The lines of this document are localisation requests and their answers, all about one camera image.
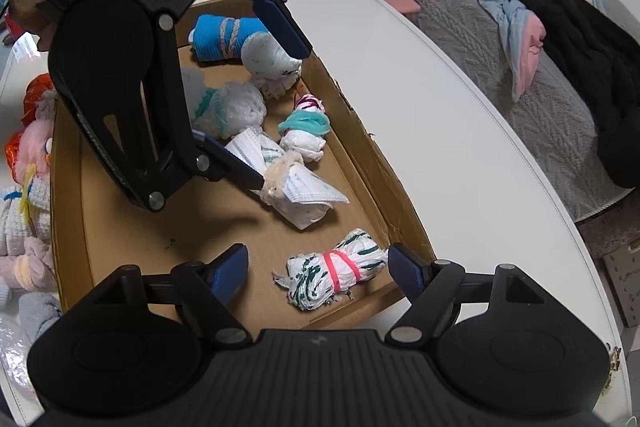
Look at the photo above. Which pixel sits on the black clothing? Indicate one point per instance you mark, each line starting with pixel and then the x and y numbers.
pixel 590 57

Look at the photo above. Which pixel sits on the grey quilted sofa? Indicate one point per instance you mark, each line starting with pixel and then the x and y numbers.
pixel 475 72

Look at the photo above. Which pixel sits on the small clear plastic bundle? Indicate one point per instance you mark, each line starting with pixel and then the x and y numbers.
pixel 15 357

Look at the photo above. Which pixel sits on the grey blue cloth bundle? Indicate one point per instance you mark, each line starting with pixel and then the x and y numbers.
pixel 37 313

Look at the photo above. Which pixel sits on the clear plastic bundle teal band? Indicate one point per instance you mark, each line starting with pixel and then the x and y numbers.
pixel 240 107

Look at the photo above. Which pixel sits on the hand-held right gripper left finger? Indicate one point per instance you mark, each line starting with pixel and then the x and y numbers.
pixel 230 270

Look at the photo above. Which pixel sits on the green striped bundle pink band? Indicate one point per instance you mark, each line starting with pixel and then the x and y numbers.
pixel 310 277

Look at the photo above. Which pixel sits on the pink fluffy toy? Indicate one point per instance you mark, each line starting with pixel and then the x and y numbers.
pixel 32 148

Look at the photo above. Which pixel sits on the shallow cardboard box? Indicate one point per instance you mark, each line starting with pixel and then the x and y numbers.
pixel 200 227

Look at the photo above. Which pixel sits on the white face mask bundle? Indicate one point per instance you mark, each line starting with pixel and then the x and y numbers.
pixel 300 203

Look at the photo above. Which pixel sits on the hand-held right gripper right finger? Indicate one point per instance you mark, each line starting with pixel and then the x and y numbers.
pixel 406 272

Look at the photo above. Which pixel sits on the white dotted plastic bundle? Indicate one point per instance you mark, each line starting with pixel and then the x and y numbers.
pixel 265 59

